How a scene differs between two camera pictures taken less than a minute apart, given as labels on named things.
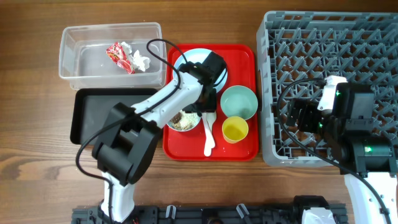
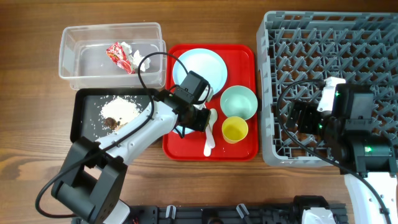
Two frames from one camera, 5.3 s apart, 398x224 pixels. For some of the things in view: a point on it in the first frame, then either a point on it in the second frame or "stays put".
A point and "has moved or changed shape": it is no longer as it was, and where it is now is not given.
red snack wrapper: (116, 53) stays put
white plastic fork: (209, 141) stays put
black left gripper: (211, 107) to (202, 123)
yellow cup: (234, 129) stays put
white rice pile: (188, 121) has moved or changed shape
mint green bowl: (239, 101) stays put
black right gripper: (302, 106) stays put
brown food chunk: (176, 118) has moved or changed shape
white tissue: (138, 61) stays put
